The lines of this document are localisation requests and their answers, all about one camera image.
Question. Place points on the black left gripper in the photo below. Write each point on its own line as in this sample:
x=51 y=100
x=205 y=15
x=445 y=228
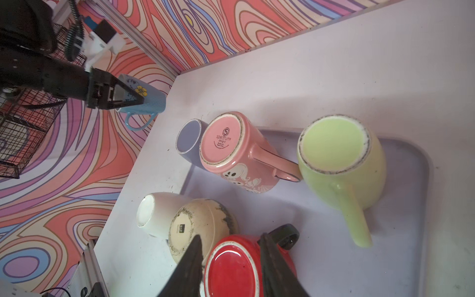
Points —
x=27 y=69

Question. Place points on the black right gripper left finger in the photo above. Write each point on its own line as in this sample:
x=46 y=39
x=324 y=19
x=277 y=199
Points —
x=186 y=279

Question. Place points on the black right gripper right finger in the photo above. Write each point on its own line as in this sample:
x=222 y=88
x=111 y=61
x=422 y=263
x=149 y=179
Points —
x=277 y=278

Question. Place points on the blue flowered mug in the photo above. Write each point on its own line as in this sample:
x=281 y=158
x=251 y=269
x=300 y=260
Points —
x=153 y=104

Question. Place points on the red mug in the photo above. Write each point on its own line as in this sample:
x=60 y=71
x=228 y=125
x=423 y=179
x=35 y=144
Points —
x=234 y=266

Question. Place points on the beige speckled mug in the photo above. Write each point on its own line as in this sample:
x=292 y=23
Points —
x=209 y=219

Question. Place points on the light green mug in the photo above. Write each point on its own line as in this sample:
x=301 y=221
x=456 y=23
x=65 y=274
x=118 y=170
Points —
x=344 y=165

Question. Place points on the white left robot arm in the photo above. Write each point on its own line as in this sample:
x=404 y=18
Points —
x=28 y=41

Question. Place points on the white mug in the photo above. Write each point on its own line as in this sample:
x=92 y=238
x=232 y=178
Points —
x=157 y=210

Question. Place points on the purple mug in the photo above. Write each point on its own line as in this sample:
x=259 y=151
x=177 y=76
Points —
x=189 y=139

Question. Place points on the pink patterned mug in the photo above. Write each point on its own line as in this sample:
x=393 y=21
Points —
x=235 y=150

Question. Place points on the lavender plastic tray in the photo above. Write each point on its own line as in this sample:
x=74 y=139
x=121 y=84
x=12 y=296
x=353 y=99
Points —
x=328 y=262

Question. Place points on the black wire basket left wall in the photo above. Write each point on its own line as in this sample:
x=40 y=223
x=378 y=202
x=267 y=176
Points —
x=27 y=115

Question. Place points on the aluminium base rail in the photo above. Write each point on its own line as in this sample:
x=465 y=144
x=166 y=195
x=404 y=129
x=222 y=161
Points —
x=87 y=280

